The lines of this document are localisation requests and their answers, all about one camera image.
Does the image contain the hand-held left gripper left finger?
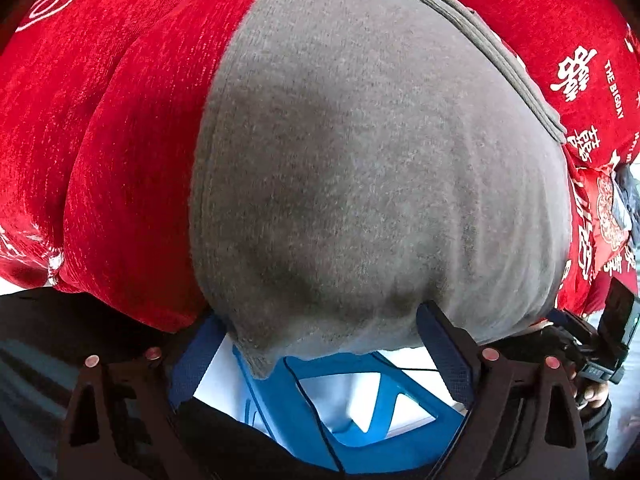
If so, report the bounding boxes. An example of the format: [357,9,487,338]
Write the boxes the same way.
[56,312,228,480]

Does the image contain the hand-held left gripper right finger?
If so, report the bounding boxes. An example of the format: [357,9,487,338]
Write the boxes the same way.
[416,301,590,480]

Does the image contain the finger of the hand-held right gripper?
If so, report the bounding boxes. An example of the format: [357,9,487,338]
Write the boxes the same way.
[545,308,581,333]

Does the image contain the grey knit garment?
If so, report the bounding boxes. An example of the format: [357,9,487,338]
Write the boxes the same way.
[189,0,573,380]

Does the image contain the person's right forearm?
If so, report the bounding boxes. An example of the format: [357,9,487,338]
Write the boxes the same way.
[580,400,618,471]

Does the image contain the person's right hand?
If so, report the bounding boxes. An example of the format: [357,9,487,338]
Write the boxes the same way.
[567,362,612,411]

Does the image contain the blue plastic stool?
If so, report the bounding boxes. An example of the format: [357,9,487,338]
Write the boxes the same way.
[232,345,466,475]

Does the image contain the person's dark pants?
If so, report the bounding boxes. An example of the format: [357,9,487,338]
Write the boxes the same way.
[0,287,451,480]

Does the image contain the red printed blanket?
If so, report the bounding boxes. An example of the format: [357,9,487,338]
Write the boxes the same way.
[0,0,640,333]

